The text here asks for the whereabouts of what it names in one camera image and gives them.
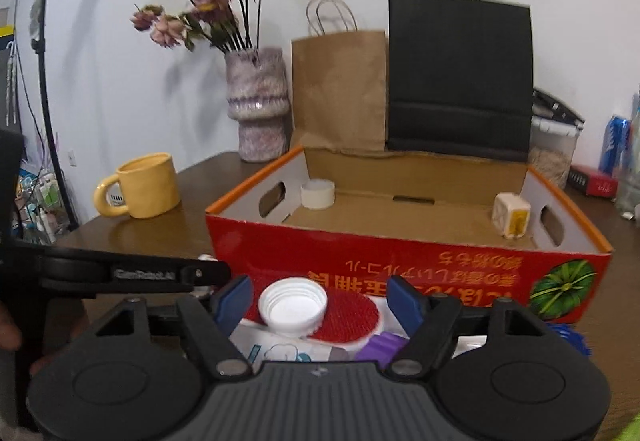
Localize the clear plastic grain container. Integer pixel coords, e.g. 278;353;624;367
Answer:
529;115;581;192

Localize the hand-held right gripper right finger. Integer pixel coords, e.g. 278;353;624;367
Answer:
382;275;551;379

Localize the white blue-printed packet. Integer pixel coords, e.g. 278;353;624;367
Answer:
230;321;351;364

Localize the yellow ceramic mug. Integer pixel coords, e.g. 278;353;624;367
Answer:
94;152;181;219

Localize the blue drink can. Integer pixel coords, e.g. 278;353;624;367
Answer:
598;115;632;177

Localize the white yellow-labelled small bottle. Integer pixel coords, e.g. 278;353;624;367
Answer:
492;192;532;240

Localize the red cardboard box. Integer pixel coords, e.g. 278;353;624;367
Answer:
205;145;613;324

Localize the blue scalloped lid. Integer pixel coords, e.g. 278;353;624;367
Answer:
542;321;593;357

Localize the black paper bag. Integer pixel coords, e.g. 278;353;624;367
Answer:
387;0;533;162

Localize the cluttered shelf of bottles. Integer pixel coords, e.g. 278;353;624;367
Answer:
15;166;68;244

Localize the red flat box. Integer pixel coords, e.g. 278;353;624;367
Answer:
567;164;621;198

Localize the purple white ceramic vase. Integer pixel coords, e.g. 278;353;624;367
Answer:
225;47;291;163

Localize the black studio light stand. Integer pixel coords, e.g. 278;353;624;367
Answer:
27;0;81;232

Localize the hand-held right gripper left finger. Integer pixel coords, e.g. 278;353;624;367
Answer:
92;275;253;382

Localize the clear plastic bottle blue cap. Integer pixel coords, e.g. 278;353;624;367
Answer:
615;91;640;222

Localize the person's left hand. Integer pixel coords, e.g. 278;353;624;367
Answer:
0;303;23;352

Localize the green cloth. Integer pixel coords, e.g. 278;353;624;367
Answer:
600;413;640;441

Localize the red round bristle brush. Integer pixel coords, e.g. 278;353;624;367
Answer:
305;290;401;353

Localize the brown paper bag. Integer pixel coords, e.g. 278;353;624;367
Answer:
291;0;388;152

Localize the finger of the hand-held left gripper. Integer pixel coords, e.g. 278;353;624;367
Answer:
37;255;232;294

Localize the purple ribbed lid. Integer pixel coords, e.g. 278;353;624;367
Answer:
355;333;408;369

